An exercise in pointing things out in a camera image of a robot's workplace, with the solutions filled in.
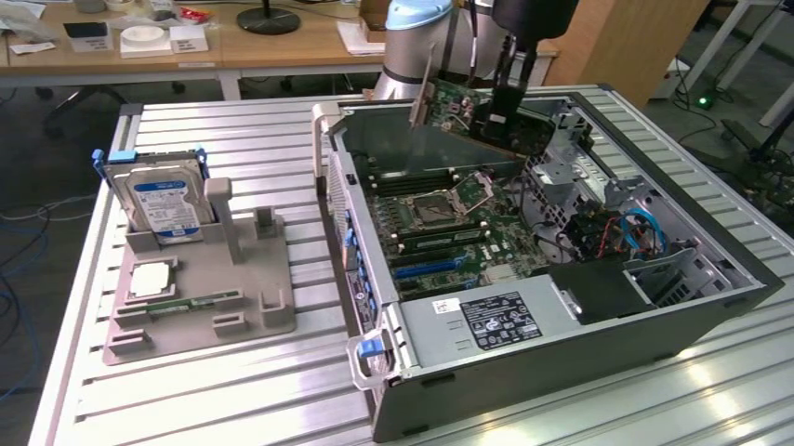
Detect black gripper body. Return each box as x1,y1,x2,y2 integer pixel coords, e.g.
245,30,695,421
491,0,575,43

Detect green graphics card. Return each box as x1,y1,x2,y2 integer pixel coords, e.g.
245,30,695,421
405,76,556,162

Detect wooden cabinet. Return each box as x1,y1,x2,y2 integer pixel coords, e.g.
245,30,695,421
537,0,712,108

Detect silver drive cage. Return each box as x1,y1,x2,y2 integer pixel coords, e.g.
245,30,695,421
520,106,627,229

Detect silver socket cover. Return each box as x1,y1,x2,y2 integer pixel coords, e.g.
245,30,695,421
449,170,501,210

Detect black RAM slot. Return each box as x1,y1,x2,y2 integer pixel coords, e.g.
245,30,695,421
369,170,451,186
383,216,488,233
372,176,452,190
396,241,492,256
368,165,449,180

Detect white socket box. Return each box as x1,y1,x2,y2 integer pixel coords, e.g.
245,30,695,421
661,59,691,101

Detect cardboard box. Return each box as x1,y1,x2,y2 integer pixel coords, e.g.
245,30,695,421
359,0,392,30

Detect CPU socket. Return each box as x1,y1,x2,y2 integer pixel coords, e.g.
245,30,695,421
401,192,464,231

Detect stacked papers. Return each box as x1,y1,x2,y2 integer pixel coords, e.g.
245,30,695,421
336,20,387,57

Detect green motherboard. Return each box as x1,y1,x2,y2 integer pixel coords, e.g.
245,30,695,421
361,152,553,303

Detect installed RAM stick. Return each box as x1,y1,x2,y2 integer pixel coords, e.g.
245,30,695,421
400,227,488,250

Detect black expansion slot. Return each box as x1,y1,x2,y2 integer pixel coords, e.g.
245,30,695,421
388,248,464,267

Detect blue expansion slot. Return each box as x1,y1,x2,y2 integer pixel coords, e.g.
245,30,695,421
393,258,465,281

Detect black round lamp base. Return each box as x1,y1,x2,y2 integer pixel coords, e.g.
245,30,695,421
236,0,304,35

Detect black plastic cover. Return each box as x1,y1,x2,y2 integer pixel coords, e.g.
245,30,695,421
548,259,660,326

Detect wooden desk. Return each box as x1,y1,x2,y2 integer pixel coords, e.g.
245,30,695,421
0,0,560,101

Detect black floor equipment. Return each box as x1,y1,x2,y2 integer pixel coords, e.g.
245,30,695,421
718,118,794,210

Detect silver power supply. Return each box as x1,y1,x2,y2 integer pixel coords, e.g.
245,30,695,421
396,273,569,371

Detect black office chair base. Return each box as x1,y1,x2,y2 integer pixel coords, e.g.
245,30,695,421
33,78,188,138

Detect white square box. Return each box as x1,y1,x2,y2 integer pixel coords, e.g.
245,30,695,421
168,24,209,55

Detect black open PC case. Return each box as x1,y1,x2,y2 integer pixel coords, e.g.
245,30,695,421
313,88,787,445

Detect white round box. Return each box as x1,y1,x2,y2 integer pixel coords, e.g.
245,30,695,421
117,25,174,60

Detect hard disk in blue caddy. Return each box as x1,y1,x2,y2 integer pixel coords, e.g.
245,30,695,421
90,143,216,245

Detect green RAM stick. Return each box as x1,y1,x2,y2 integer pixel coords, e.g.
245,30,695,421
145,293,244,313

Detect black and white box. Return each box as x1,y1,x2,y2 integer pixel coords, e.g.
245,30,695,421
61,21,116,53

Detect silver CPU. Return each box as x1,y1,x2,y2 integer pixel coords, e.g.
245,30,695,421
130,263,176,298

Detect grey parts rack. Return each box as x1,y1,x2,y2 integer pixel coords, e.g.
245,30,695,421
101,176,298,368

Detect white paper label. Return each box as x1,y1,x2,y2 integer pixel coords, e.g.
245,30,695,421
9,41,58,56

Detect crumpled papers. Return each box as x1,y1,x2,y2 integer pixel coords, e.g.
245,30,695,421
0,0,48,41

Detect black wire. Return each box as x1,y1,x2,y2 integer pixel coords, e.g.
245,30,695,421
517,178,581,269

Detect red wire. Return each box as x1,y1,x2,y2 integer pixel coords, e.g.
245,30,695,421
604,216,628,257

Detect white table frame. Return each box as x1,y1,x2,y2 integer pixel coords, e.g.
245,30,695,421
679,0,794,129

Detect blue wire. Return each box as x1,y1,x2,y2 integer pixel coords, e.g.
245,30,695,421
619,209,669,259

